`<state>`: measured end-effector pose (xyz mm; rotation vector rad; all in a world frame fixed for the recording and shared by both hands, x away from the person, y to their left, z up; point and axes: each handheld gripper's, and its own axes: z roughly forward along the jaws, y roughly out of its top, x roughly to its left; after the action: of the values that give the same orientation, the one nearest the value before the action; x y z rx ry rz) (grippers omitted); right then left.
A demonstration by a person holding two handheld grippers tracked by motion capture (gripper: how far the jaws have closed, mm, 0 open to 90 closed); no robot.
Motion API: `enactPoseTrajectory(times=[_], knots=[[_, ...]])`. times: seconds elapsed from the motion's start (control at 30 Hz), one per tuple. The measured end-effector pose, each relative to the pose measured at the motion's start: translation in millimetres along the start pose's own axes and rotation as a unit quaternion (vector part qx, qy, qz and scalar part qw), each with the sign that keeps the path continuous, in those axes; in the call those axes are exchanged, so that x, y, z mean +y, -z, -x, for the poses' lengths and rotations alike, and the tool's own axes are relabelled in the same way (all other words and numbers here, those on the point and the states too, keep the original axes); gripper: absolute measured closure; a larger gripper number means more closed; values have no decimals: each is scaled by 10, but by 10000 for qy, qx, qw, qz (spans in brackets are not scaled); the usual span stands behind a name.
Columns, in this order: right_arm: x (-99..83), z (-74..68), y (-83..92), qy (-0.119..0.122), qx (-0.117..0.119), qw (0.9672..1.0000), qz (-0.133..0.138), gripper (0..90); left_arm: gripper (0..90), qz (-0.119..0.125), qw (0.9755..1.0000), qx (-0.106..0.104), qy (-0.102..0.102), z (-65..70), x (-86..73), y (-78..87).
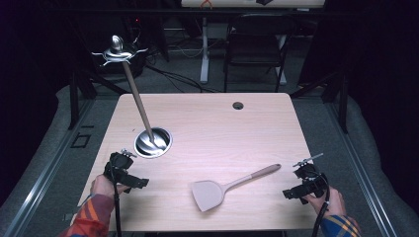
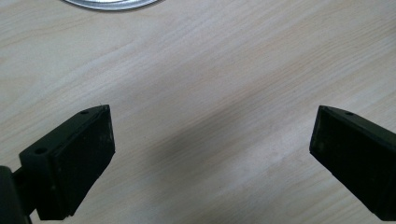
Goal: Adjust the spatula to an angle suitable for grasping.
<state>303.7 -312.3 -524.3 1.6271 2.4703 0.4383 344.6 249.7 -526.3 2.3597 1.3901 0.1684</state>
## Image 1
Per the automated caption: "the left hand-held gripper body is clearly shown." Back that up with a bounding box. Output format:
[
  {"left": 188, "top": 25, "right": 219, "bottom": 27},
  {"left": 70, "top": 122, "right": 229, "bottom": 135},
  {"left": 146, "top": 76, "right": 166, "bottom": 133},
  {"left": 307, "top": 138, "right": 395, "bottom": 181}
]
[{"left": 103, "top": 151, "right": 150, "bottom": 195}]

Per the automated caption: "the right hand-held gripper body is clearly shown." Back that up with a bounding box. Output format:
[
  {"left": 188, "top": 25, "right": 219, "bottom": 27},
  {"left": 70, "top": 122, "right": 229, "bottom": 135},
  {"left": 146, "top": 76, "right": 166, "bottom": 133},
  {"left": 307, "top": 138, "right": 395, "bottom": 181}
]
[{"left": 282, "top": 163, "right": 330, "bottom": 205}]

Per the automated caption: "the metal utensil rack wooden pole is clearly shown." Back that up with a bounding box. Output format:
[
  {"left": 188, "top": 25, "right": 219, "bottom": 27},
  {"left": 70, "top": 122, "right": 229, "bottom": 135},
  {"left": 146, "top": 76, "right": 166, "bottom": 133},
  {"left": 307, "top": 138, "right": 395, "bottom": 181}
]
[{"left": 91, "top": 34, "right": 173, "bottom": 160}]

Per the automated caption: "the beige silicone spatula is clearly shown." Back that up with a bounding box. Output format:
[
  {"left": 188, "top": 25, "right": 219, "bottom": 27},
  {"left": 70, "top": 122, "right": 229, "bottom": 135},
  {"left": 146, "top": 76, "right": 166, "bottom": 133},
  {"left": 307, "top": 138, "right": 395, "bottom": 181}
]
[{"left": 191, "top": 163, "right": 283, "bottom": 213}]

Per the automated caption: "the person's left hand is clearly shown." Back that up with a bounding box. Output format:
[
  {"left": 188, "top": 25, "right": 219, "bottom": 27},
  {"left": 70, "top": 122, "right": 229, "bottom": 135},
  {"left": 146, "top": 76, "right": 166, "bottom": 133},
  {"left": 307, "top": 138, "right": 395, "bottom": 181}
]
[{"left": 90, "top": 174, "right": 131, "bottom": 200}]

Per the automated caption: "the person's right hand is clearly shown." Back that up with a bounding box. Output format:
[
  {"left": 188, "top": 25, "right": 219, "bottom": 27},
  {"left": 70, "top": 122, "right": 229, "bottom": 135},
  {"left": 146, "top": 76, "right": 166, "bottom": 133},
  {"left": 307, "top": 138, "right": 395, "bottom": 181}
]
[{"left": 302, "top": 186, "right": 347, "bottom": 219}]

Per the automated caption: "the black folding chair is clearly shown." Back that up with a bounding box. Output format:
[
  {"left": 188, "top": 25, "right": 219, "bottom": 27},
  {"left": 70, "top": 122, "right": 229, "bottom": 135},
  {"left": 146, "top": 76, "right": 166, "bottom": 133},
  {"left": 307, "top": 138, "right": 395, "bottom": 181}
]
[{"left": 222, "top": 13, "right": 298, "bottom": 94}]

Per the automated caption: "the white desk leg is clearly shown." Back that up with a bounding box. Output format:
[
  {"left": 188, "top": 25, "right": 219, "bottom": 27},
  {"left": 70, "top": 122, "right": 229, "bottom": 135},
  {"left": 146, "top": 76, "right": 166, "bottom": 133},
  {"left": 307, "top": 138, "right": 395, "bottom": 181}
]
[{"left": 199, "top": 16, "right": 211, "bottom": 85}]

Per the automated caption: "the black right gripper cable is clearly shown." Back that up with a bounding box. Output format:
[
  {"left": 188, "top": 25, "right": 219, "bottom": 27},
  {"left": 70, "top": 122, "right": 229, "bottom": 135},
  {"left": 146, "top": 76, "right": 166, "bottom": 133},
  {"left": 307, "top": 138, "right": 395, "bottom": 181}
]
[{"left": 310, "top": 172, "right": 332, "bottom": 237}]

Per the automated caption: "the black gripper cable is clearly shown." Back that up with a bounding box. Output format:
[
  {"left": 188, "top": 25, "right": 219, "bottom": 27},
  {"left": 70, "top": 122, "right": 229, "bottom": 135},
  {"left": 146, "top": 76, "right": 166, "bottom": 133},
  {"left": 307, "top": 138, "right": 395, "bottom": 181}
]
[
  {"left": 109, "top": 159, "right": 124, "bottom": 237},
  {"left": 310, "top": 172, "right": 332, "bottom": 237}
]

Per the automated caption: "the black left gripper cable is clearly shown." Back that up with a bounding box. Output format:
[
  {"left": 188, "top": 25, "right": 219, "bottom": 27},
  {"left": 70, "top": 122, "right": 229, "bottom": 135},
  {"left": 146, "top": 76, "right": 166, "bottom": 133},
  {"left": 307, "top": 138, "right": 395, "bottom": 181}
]
[{"left": 109, "top": 159, "right": 124, "bottom": 237}]

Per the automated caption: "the aluminium floor rail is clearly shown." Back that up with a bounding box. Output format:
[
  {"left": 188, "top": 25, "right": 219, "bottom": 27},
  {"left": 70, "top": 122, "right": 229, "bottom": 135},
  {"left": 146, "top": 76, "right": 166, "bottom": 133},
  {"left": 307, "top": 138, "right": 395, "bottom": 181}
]
[
  {"left": 325, "top": 101, "right": 413, "bottom": 237},
  {"left": 0, "top": 98, "right": 97, "bottom": 237}
]

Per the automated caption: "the black metal stand frame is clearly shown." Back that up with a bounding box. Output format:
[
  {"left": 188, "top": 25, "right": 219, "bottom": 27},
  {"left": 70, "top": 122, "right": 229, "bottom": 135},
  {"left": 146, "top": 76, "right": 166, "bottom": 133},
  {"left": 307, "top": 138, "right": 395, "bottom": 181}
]
[
  {"left": 289, "top": 70, "right": 351, "bottom": 134},
  {"left": 66, "top": 64, "right": 130, "bottom": 131}
]

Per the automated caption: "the black floor cable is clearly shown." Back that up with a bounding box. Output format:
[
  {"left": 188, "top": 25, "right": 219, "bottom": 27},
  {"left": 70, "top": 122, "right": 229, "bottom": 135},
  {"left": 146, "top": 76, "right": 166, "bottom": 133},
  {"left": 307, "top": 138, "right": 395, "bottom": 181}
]
[{"left": 143, "top": 62, "right": 219, "bottom": 94}]

